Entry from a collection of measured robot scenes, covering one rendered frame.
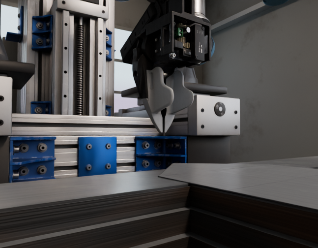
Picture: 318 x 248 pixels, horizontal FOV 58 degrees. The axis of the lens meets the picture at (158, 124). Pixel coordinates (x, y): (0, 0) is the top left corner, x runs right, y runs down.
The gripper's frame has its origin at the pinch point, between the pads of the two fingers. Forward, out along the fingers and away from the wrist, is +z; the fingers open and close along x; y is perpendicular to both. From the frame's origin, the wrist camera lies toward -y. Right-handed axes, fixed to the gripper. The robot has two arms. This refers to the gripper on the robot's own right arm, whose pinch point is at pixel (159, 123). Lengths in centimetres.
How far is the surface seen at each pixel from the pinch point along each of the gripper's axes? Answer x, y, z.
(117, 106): 151, -287, -34
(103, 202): -17.5, 17.1, 6.0
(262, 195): -9.4, 23.3, 5.4
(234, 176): -4.3, 17.2, 5.4
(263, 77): 281, -162, -67
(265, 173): -0.5, 17.9, 5.4
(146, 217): -14.6, 17.7, 7.2
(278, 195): -8.7, 24.1, 5.4
